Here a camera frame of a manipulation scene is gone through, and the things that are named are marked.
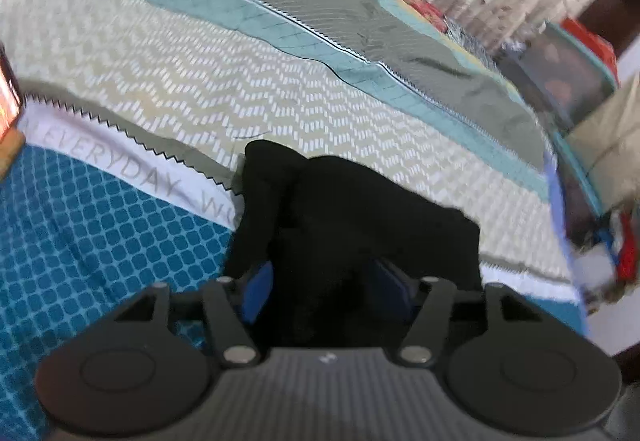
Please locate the red flat box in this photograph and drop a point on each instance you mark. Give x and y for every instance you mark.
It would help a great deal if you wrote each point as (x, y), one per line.
(592, 41)

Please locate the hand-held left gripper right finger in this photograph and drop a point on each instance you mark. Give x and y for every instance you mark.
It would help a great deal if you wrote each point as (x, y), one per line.
(396, 284)

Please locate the orange glowing object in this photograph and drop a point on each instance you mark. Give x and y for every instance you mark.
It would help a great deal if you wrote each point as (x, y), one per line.
(7, 106)

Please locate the black pants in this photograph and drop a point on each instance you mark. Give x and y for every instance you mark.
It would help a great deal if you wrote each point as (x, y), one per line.
(350, 231)

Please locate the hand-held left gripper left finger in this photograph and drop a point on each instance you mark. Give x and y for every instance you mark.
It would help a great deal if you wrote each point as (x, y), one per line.
(258, 287)

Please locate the teal grey patterned bedspread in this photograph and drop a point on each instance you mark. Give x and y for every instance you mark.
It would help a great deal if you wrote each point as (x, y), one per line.
(190, 81)

